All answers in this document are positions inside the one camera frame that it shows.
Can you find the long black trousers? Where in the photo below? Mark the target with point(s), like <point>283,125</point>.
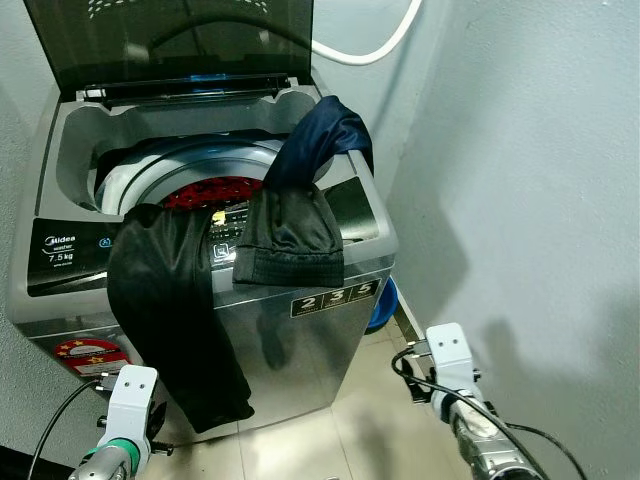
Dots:
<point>170,300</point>

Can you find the black shorts with ribbed waistband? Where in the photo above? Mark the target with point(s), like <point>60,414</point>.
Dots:
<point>290,240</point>

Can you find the navy blue garment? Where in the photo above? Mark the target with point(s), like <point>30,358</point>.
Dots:
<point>320,135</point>

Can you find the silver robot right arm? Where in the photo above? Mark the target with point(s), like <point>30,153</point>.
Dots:
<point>490,455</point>

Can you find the silver top-load washing machine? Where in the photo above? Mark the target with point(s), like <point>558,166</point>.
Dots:
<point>320,340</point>

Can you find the small yellow tag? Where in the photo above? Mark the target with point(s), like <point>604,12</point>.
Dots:
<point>218,216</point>

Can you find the red patterned garment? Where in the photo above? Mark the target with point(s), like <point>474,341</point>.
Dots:
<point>210,190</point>

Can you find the blue plastic basin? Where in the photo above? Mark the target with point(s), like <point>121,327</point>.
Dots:
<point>383,305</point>

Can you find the dark tinted washer lid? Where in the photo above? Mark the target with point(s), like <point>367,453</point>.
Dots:
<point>170,40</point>

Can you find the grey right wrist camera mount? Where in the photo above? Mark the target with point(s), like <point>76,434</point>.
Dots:
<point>450,355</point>

